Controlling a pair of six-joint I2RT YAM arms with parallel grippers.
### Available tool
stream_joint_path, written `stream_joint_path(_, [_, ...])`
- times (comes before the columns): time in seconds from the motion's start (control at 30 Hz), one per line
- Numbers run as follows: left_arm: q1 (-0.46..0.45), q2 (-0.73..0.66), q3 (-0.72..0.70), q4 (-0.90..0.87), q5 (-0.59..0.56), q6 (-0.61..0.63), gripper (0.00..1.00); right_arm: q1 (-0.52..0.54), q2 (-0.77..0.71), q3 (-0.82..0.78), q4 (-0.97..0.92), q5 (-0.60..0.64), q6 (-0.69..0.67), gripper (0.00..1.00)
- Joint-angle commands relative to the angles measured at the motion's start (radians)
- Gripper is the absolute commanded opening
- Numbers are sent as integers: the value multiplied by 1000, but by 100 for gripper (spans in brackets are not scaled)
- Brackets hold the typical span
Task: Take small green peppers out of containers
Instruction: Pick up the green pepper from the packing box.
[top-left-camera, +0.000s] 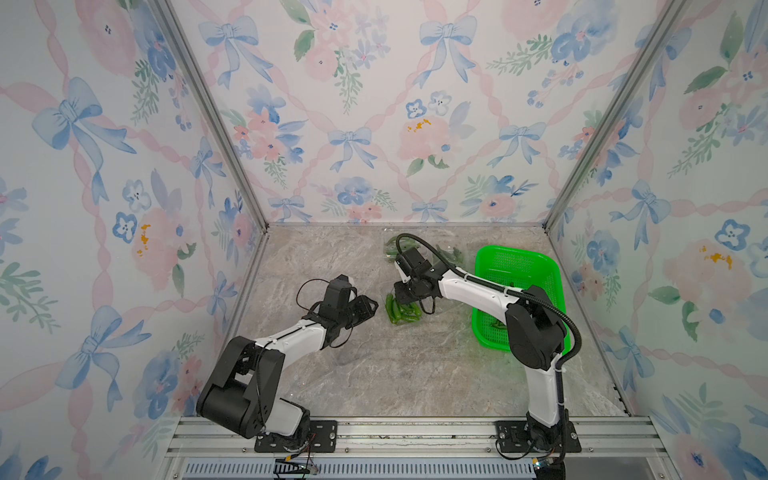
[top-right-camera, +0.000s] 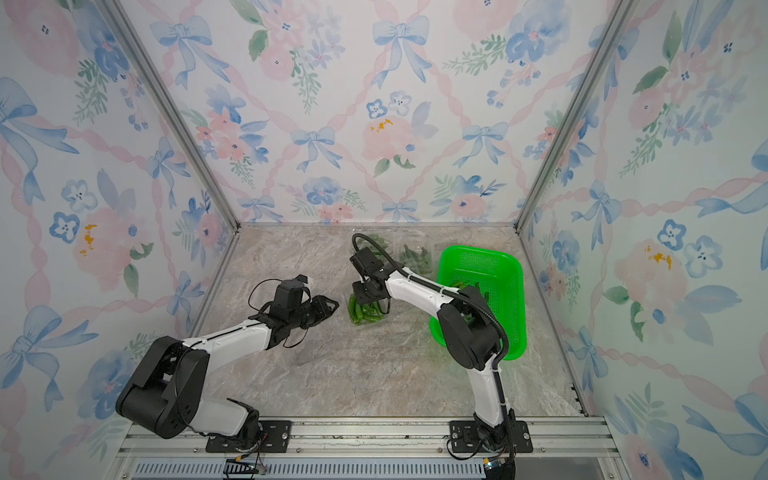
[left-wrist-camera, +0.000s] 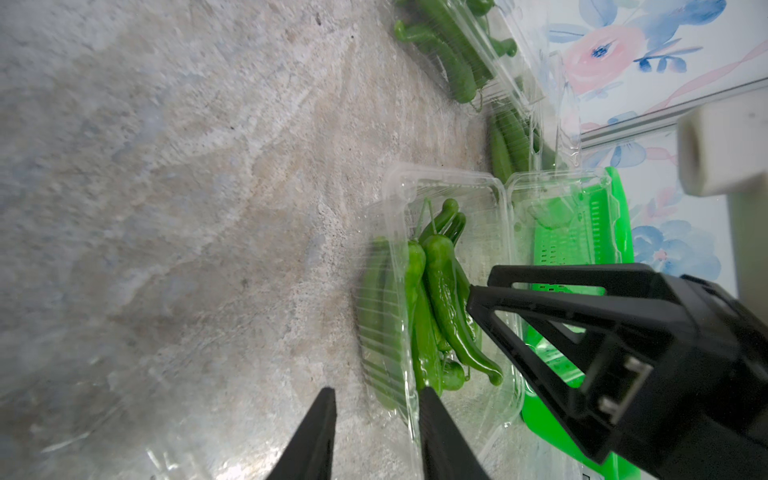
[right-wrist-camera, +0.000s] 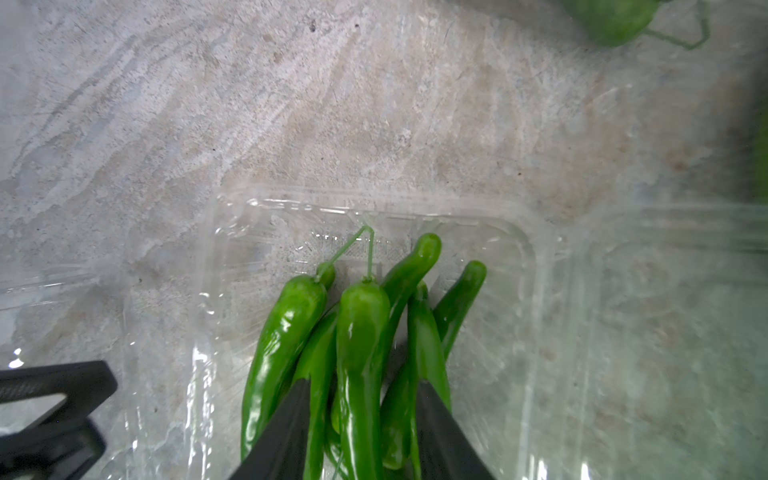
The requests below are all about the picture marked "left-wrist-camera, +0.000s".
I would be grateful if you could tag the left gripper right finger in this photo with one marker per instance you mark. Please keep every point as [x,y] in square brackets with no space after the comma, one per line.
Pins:
[445,453]

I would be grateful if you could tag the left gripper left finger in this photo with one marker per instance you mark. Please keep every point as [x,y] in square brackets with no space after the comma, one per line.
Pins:
[309,454]

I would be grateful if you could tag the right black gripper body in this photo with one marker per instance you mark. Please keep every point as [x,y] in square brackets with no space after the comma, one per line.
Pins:
[675,378]

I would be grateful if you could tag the clear pepper container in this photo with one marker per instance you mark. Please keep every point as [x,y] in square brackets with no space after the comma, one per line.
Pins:
[478,51]
[535,122]
[435,233]

